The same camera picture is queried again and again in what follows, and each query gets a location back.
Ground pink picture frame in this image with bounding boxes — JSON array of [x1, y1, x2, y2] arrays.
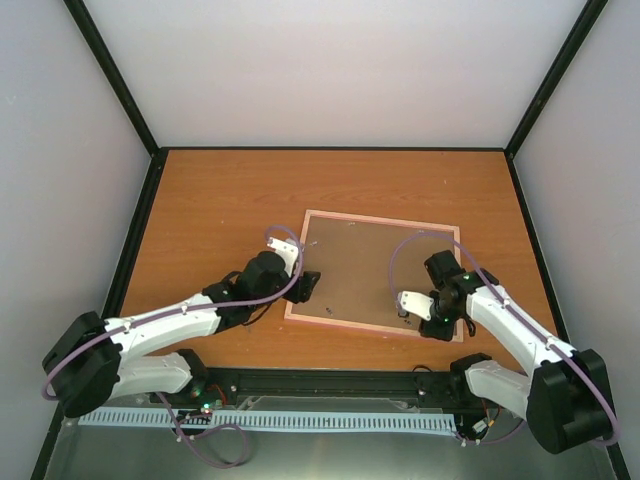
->
[[284, 210, 461, 338]]

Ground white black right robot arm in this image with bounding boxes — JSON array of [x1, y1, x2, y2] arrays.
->
[[398, 251, 619, 454]]

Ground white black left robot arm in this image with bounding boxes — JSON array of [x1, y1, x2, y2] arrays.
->
[[41, 248, 321, 418]]

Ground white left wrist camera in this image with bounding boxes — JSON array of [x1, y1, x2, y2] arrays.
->
[[267, 237, 300, 276]]

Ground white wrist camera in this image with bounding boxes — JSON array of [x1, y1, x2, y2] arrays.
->
[[267, 237, 300, 276], [396, 291, 434, 321]]

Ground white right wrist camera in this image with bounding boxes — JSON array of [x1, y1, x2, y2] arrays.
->
[[396, 291, 434, 321]]

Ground black aluminium mounting rail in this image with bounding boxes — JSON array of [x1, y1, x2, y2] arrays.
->
[[69, 364, 599, 406]]

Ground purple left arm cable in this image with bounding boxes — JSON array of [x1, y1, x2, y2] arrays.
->
[[40, 225, 306, 466]]

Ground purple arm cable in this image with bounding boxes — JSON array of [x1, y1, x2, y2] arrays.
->
[[40, 225, 306, 466], [388, 231, 622, 446]]

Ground light blue cable duct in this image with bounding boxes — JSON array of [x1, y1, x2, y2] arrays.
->
[[78, 407, 456, 436]]

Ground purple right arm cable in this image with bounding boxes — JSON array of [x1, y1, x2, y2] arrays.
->
[[388, 231, 622, 446]]

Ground black right frame post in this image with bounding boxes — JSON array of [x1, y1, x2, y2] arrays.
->
[[504, 0, 608, 162]]

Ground black frame post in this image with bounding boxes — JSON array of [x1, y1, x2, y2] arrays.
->
[[63, 0, 160, 157], [504, 0, 608, 162]]

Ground black left frame post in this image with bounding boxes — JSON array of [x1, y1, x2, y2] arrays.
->
[[63, 0, 160, 157]]

